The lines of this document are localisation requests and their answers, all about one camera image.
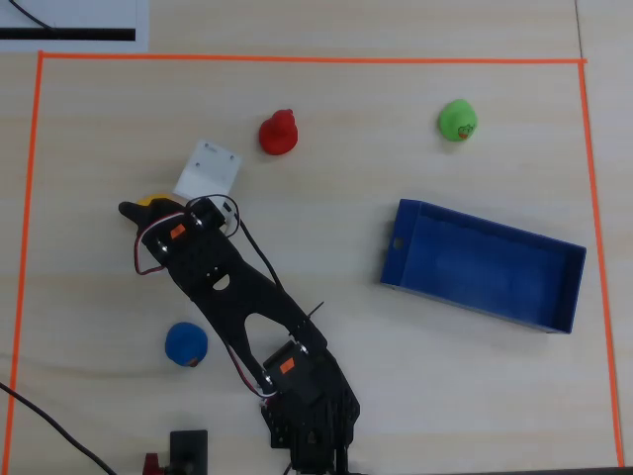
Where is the black clamp with red knob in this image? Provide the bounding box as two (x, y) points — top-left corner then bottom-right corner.
(142, 429), (210, 475)

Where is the red white black servo wire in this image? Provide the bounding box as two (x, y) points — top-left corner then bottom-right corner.
(132, 210), (192, 277)

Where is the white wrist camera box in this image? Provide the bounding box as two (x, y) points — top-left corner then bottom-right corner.
(173, 139), (243, 202)

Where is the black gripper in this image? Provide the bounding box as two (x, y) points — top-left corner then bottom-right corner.
(118, 195), (242, 258)

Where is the white paper with black bar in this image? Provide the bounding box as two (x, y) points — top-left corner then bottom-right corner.
(0, 0), (150, 53)

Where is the yellow rubber duck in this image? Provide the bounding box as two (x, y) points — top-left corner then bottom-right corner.
(136, 192), (172, 209)

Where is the thick black cable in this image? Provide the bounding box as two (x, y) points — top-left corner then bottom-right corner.
(0, 381), (118, 475)

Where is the blue open box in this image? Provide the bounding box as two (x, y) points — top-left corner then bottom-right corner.
(379, 198), (588, 335)

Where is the blue ball toy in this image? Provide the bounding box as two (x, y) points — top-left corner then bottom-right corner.
(164, 322), (210, 369)

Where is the black camera cable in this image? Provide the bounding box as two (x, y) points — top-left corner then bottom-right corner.
(187, 195), (286, 293)

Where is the red rubber duck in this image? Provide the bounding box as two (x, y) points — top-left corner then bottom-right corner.
(258, 108), (300, 156)

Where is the thin black cable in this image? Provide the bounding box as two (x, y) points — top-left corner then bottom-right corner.
(7, 0), (63, 32)

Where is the green rubber duck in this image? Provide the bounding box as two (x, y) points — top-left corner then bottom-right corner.
(437, 98), (480, 143)

